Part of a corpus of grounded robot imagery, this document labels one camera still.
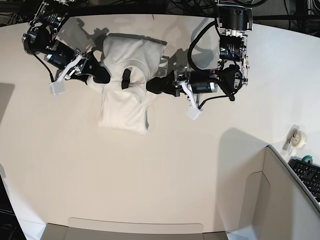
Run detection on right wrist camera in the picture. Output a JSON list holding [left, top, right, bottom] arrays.
[[48, 81, 65, 96]]

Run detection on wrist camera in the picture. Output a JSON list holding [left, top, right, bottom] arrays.
[[187, 105, 203, 120], [48, 81, 65, 96]]

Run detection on white printed t-shirt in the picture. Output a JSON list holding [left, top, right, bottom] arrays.
[[87, 33, 168, 135]]

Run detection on black monitor left edge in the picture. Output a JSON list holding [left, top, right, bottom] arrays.
[[0, 178, 26, 240]]

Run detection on green tape roll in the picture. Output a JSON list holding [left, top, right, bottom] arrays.
[[301, 155, 313, 164]]

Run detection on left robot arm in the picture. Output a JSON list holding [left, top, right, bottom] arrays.
[[146, 0, 253, 111]]

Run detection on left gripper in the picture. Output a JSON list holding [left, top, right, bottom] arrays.
[[146, 63, 218, 109]]

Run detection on grey cardboard box right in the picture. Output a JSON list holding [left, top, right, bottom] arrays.
[[223, 144, 320, 240]]

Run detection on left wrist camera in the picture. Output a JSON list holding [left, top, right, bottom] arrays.
[[187, 105, 203, 120]]

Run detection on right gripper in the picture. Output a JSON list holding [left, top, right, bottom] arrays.
[[46, 48, 111, 84]]

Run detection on black computer keyboard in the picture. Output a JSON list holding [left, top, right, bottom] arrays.
[[288, 158, 320, 203]]

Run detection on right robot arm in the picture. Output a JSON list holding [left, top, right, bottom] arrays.
[[22, 0, 111, 84]]

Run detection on clear tape dispenser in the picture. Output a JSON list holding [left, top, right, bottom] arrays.
[[282, 124, 308, 157]]

